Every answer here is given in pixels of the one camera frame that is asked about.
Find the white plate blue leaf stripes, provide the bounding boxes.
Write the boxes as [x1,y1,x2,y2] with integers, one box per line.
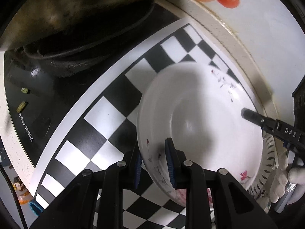
[248,131,276,200]

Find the white plate with small flowers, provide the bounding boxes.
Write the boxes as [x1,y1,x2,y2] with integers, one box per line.
[137,61,263,193]

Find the black gas stove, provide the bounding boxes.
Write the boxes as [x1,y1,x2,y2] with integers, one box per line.
[4,0,178,164]

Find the black frying pan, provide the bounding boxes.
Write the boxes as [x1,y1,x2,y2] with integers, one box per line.
[0,0,181,51]

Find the white gloved right hand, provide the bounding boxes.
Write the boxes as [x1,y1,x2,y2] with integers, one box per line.
[256,152,304,210]

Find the black white checkered mat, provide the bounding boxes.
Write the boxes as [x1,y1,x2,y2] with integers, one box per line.
[30,19,263,229]

